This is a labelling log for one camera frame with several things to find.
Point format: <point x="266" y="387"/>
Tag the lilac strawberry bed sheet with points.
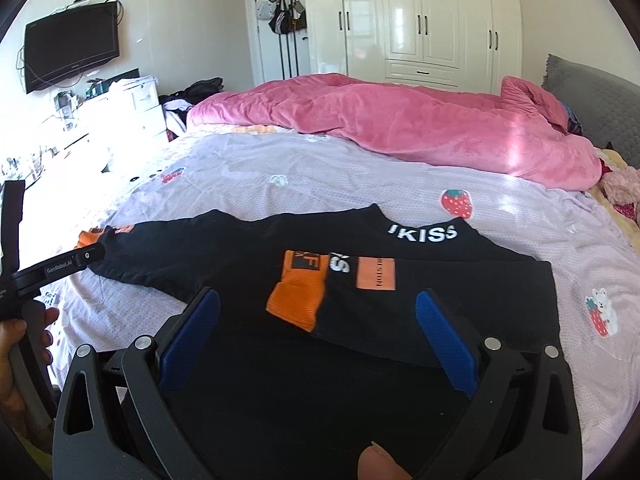
<point x="596" y="270"/>

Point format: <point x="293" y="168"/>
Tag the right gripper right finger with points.
<point x="521" y="421"/>

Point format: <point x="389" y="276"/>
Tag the black IKISS t-shirt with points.
<point x="317" y="350"/>

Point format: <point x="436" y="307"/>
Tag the black wall television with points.
<point x="66" y="44"/>

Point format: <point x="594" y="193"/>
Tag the right hand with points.
<point x="376" y="464"/>

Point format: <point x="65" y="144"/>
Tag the left hand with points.
<point x="25" y="341"/>

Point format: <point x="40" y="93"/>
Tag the pink plush blanket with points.
<point x="522" y="131"/>

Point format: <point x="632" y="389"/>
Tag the light pink fuzzy garment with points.
<point x="621" y="188"/>

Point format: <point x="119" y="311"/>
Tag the white wardrobe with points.
<point x="457" y="45"/>

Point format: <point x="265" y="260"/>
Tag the white drawer cabinet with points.
<point x="127" y="120"/>

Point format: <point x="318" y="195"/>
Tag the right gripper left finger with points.
<point x="113" y="421"/>

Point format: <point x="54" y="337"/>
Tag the white door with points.
<point x="279" y="43"/>

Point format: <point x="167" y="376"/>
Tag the dark clothes pile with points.
<point x="187" y="98"/>

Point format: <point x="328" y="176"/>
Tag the grey quilted headboard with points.
<point x="606" y="105"/>

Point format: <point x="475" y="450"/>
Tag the hanging bags on door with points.
<point x="283" y="16"/>

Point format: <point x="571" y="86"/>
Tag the yellow blanket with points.
<point x="611" y="160"/>

